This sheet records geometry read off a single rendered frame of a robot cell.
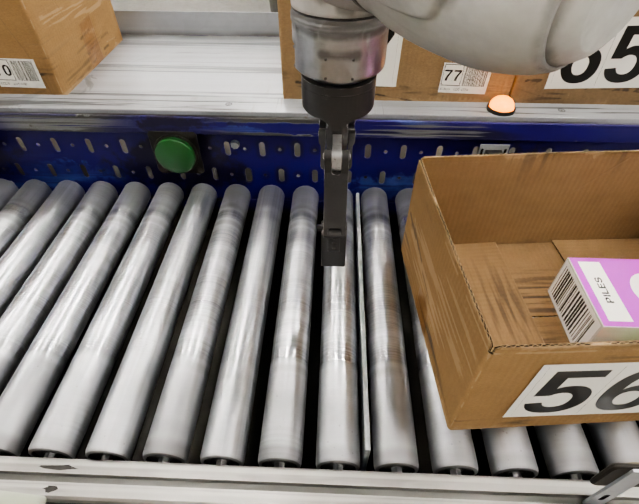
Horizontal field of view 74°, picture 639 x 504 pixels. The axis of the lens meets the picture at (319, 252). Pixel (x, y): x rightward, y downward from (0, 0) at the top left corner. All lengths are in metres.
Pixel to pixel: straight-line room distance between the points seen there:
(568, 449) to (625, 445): 0.06
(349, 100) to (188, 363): 0.37
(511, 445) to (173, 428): 0.38
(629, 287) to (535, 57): 0.45
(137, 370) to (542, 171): 0.60
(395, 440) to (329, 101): 0.36
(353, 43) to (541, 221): 0.44
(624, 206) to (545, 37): 0.57
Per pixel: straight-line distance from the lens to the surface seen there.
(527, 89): 0.85
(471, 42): 0.25
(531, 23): 0.23
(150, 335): 0.62
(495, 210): 0.68
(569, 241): 0.78
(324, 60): 0.41
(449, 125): 0.77
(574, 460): 0.58
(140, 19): 1.17
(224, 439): 0.52
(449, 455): 0.53
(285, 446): 0.51
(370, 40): 0.41
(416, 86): 0.79
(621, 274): 0.66
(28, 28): 0.90
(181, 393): 0.56
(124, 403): 0.58
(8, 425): 0.63
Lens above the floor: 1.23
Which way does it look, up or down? 46 degrees down
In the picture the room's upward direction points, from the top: straight up
